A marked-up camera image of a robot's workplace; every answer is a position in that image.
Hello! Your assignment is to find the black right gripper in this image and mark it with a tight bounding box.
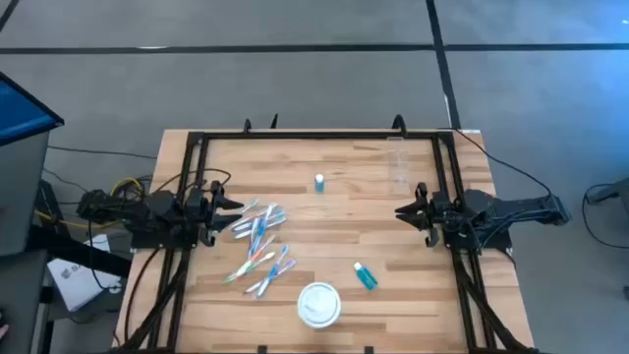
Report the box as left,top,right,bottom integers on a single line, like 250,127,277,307
394,182,463,249

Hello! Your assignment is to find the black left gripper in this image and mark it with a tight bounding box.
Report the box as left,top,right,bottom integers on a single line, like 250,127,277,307
184,180,245,248

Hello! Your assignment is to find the purple handled toothbrush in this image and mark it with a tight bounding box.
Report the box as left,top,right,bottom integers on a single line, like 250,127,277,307
233,216,288,241
243,258,299,295

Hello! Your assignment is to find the light blue toothbrush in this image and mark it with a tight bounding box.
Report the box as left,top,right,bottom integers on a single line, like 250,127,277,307
228,209,287,232

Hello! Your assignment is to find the orange handled toothbrush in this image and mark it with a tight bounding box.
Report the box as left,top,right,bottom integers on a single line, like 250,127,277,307
247,233,278,263

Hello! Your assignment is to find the black beam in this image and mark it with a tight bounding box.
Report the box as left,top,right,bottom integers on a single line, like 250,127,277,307
27,223,133,279

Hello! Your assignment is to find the white paper box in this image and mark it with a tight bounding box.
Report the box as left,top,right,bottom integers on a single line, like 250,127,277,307
46,233,124,314

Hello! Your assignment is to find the grey table leg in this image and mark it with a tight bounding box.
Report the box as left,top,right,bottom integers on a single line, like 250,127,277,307
586,175,629,206

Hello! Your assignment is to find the blue screen monitor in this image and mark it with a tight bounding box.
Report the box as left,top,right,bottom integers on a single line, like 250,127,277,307
0,71,66,148

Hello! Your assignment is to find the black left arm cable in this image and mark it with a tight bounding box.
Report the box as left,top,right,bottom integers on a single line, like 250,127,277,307
151,167,233,196

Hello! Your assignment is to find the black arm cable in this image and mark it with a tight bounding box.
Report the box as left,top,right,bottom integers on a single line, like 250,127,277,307
151,167,233,196
436,126,555,198

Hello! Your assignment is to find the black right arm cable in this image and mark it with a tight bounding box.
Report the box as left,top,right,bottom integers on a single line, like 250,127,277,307
436,126,555,198

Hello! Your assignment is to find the black aluminium table frame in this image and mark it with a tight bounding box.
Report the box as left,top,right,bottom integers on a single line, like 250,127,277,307
105,128,542,354

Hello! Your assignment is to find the thin black floor cable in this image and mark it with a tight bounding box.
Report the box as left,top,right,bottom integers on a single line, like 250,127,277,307
582,182,629,250
46,145,158,161

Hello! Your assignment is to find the dark brown cable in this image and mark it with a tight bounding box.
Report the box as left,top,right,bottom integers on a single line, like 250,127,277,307
122,248,163,345

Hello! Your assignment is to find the yellow cable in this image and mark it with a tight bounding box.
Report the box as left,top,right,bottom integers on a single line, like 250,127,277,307
33,176,144,231

